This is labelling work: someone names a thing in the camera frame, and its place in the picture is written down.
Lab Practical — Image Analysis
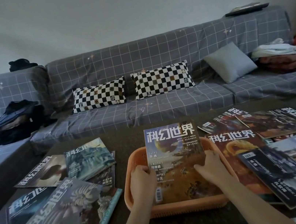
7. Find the black flat tray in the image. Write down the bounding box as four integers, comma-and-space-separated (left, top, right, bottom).
224, 0, 271, 18

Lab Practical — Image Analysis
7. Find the teal mountain cover magazine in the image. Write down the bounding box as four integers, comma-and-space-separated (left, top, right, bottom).
62, 135, 118, 184

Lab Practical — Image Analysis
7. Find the cat and girl cover magazine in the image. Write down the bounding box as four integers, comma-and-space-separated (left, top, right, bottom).
84, 151, 121, 192

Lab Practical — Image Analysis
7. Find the person's right forearm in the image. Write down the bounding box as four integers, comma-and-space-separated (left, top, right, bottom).
222, 168, 296, 224

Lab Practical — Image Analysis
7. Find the brown planet cover magazine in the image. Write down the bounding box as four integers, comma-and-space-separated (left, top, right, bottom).
142, 118, 225, 206

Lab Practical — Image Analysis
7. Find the pile of assorted magazines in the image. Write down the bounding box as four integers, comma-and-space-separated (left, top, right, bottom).
195, 98, 296, 222

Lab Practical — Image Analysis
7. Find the person's left hand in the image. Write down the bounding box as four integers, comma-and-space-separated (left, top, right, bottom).
127, 162, 163, 211

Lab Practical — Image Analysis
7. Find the dark silhouette cover magazine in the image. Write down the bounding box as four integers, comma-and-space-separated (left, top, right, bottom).
10, 153, 70, 193

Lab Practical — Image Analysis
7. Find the plain grey cushion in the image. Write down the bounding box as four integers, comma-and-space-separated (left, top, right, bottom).
201, 38, 260, 88

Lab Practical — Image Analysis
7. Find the dark stone table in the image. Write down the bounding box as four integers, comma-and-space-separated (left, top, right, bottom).
0, 98, 296, 224

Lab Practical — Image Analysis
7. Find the orange plastic basket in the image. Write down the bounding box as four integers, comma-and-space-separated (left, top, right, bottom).
117, 132, 243, 222

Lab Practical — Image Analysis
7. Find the black white checkered pillow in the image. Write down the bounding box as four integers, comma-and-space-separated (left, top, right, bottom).
69, 76, 130, 114
129, 59, 197, 101

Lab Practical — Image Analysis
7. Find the white shell cover magazine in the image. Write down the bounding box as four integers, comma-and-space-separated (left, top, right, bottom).
13, 170, 128, 224

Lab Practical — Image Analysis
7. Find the white folded cloth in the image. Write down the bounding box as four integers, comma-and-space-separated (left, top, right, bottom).
248, 36, 296, 62

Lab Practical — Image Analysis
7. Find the dark red folded blanket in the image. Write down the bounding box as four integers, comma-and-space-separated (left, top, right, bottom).
256, 50, 296, 77

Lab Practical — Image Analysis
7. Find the small black garment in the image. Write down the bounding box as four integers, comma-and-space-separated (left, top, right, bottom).
8, 56, 39, 72

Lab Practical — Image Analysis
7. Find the person's right hand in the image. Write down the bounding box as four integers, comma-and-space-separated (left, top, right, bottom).
192, 147, 236, 191

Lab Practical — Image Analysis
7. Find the heap of dark clothes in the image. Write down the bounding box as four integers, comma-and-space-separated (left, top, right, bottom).
0, 95, 60, 146

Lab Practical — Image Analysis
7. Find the grey plaid covered sofa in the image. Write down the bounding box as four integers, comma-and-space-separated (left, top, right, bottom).
0, 3, 296, 194

